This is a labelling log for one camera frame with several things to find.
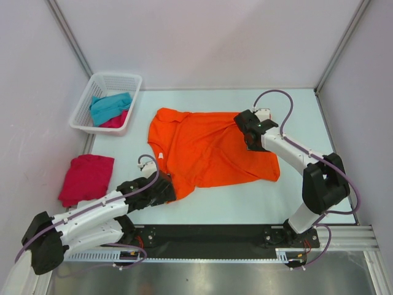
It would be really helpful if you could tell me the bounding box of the pink t shirt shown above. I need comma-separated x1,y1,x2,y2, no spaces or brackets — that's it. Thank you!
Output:
99,110,128,128

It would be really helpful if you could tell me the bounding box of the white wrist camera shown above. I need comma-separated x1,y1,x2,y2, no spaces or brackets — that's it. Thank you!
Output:
138,160,157,178
253,108,271,122

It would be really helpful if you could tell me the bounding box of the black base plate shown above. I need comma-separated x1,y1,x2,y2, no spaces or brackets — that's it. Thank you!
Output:
118,224,320,253

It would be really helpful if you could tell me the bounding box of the orange t shirt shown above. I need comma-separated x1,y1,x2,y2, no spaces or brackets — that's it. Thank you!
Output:
147,108,280,200

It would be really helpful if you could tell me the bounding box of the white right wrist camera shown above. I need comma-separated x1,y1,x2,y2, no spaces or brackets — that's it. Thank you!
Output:
253,108,271,122

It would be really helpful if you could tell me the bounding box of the folded red t shirt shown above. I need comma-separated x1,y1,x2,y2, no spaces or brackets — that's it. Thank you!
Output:
58,154,115,207

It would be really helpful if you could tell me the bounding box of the white plastic mesh basket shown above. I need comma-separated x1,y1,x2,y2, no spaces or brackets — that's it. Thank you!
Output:
69,72,142,136

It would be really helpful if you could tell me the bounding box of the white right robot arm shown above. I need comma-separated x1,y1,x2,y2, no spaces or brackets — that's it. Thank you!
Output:
234,109,350,246

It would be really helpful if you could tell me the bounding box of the aluminium frame rail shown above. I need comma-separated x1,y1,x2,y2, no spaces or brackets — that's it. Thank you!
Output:
317,225,379,251

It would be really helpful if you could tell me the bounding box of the teal t shirt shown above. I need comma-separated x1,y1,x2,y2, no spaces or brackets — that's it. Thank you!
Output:
90,92,133,127

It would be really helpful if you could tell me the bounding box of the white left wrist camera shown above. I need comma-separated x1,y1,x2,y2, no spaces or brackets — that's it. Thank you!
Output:
138,160,157,178

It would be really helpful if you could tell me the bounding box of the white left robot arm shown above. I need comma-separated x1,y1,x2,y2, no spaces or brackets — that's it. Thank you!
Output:
21,171,176,275

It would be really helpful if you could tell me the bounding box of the white slotted cable duct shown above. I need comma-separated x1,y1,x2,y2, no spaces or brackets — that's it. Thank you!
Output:
64,248,306,265

